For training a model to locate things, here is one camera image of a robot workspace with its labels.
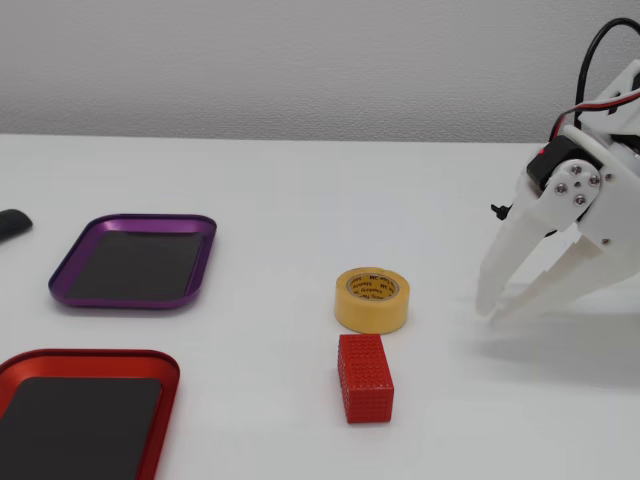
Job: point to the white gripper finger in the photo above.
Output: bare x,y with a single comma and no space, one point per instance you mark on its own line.
520,235
555,280

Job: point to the red studded block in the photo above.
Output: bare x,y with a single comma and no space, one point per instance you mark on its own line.
365,380

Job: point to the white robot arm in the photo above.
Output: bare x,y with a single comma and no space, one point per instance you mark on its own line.
620,95

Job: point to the yellow tape roll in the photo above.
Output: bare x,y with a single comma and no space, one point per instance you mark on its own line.
372,310

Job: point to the purple metal tray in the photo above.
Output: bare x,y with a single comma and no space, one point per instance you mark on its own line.
135,265

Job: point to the red metal tray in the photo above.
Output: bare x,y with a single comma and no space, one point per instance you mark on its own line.
80,425

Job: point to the black rounded object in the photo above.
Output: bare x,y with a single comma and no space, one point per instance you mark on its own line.
12,222

